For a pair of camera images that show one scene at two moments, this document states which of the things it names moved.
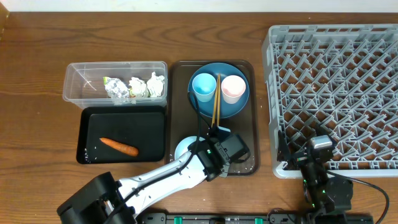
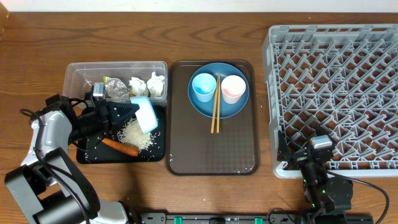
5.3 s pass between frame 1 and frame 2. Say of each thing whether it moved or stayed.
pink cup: stayed
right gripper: stayed
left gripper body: moved
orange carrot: stayed
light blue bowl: moved
